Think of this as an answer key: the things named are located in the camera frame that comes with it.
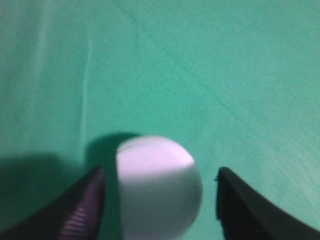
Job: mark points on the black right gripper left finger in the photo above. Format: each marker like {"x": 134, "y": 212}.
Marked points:
{"x": 75, "y": 215}

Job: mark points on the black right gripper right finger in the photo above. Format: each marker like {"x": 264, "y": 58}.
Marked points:
{"x": 245, "y": 214}

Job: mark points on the white bluetooth earphone case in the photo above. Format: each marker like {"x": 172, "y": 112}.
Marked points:
{"x": 160, "y": 188}

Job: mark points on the green table cloth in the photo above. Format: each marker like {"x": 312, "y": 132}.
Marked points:
{"x": 236, "y": 82}

